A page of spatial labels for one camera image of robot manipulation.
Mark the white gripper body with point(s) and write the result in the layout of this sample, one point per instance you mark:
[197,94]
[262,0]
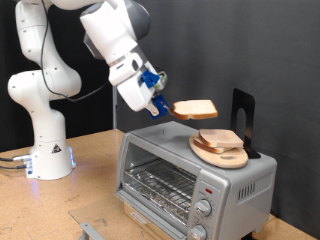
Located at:
[133,90]

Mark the black fabric backdrop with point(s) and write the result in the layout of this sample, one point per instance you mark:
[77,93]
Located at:
[93,115]

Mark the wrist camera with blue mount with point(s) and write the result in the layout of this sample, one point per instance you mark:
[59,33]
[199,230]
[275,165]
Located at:
[150,78]

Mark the white bread slice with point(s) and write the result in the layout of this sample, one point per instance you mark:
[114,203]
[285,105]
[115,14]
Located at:
[220,137]
[208,148]
[195,108]

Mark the silver toaster oven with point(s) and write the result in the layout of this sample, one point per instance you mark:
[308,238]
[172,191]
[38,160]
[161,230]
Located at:
[253,213]

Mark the gray fabric backdrop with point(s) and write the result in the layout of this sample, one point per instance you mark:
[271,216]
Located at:
[216,50]

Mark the red oven indicator light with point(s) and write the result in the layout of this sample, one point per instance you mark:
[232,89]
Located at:
[209,191]

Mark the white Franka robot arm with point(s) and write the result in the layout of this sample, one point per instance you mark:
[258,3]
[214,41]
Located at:
[50,133]

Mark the metal spatula with blue block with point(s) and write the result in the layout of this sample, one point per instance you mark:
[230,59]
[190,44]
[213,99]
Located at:
[161,106]

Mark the black metal bookend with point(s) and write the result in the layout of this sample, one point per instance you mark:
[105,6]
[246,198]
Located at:
[248,103]

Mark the silver oven knob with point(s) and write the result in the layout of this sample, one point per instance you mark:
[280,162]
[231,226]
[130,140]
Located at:
[203,208]
[198,232]

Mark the round wooden cutting board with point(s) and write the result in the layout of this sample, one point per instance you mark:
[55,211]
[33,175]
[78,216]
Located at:
[230,161]

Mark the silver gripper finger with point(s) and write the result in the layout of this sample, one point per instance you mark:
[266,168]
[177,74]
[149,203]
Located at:
[152,109]
[156,97]

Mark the vertical metal pole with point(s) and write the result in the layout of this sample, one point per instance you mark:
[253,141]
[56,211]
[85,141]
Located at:
[114,113]

